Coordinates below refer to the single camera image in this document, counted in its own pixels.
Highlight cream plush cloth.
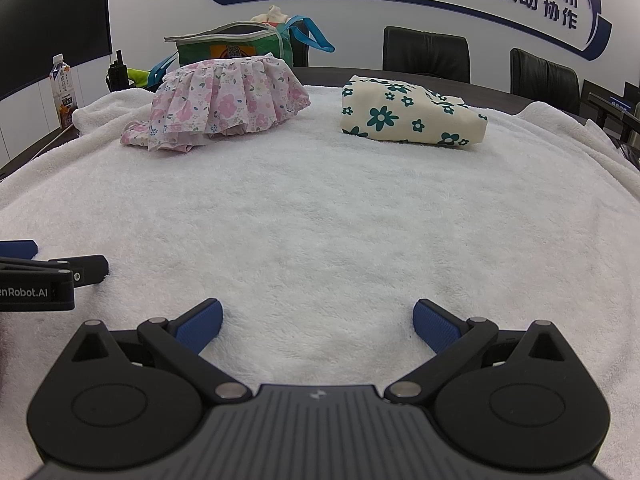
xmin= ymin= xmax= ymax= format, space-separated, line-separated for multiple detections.
xmin=250 ymin=4 xmax=292 ymax=27

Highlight white cable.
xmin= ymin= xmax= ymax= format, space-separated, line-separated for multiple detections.
xmin=0 ymin=125 xmax=81 ymax=181

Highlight green bag blue handles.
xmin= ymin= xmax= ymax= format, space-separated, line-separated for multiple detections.
xmin=149 ymin=14 xmax=336 ymax=93

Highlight pink small-flower garment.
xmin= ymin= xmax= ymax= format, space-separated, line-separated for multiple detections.
xmin=120 ymin=119 xmax=212 ymax=155

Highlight white towel blanket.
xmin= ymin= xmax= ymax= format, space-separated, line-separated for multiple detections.
xmin=0 ymin=82 xmax=640 ymax=441

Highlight large dark wall screen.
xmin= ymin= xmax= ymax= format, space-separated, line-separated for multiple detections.
xmin=0 ymin=0 xmax=114 ymax=102

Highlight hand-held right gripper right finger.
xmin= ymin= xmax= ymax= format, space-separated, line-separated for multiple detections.
xmin=384 ymin=299 xmax=569 ymax=404

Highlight black walkie-talkie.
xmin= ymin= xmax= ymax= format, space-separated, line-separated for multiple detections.
xmin=105 ymin=50 xmax=129 ymax=92

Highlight cream garment teal flowers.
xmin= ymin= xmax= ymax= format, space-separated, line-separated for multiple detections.
xmin=339 ymin=75 xmax=488 ymax=149

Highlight pink floral ruffled dress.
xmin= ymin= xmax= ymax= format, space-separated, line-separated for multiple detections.
xmin=149 ymin=52 xmax=312 ymax=140

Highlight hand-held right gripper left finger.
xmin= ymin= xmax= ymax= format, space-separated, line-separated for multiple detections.
xmin=69 ymin=299 xmax=253 ymax=404

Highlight black office chair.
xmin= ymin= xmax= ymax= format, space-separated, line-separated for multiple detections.
xmin=382 ymin=26 xmax=472 ymax=85
xmin=510 ymin=47 xmax=582 ymax=116
xmin=289 ymin=34 xmax=312 ymax=68

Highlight orange drink bottle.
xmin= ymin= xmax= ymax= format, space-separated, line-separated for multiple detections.
xmin=48 ymin=53 xmax=77 ymax=129

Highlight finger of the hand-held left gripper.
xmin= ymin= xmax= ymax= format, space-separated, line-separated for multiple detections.
xmin=0 ymin=240 xmax=39 ymax=260
xmin=0 ymin=255 xmax=110 ymax=289

